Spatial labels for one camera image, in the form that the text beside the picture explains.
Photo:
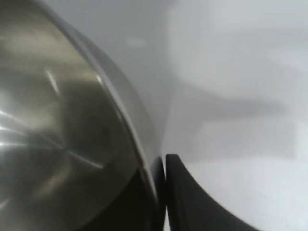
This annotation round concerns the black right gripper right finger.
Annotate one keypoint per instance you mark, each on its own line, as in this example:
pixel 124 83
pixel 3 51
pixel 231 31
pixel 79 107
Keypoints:
pixel 190 207

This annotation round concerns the stainless steel mixing bowl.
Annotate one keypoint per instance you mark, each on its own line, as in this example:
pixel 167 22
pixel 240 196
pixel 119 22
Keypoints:
pixel 60 120

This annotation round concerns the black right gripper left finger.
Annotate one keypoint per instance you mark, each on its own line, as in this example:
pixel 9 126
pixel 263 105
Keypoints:
pixel 134 207

